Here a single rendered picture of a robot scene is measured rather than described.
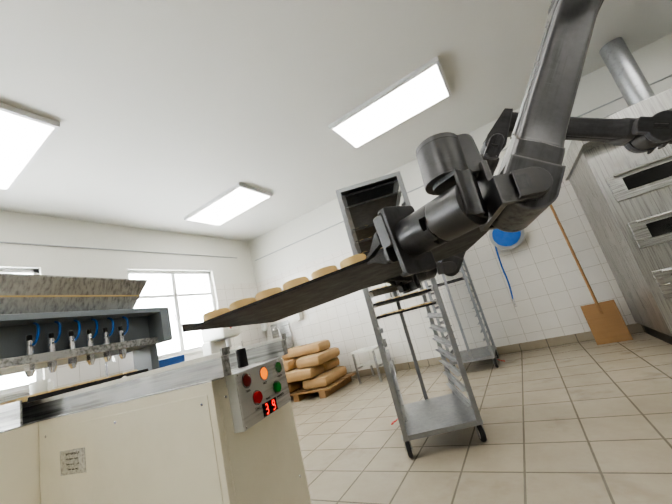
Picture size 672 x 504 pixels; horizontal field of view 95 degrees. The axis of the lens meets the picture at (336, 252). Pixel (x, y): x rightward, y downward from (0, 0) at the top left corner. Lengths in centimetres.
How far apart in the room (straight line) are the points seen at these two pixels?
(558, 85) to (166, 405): 102
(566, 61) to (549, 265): 414
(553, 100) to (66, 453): 140
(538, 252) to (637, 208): 125
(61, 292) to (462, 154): 145
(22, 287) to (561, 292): 465
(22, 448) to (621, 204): 402
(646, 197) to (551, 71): 329
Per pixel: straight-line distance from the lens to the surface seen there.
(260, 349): 114
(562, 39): 58
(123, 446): 112
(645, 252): 372
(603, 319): 442
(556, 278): 462
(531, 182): 39
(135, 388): 108
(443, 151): 42
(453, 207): 38
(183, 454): 97
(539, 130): 47
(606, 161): 381
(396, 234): 43
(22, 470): 143
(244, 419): 90
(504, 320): 464
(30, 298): 153
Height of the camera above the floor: 89
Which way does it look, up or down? 13 degrees up
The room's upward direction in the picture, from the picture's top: 15 degrees counter-clockwise
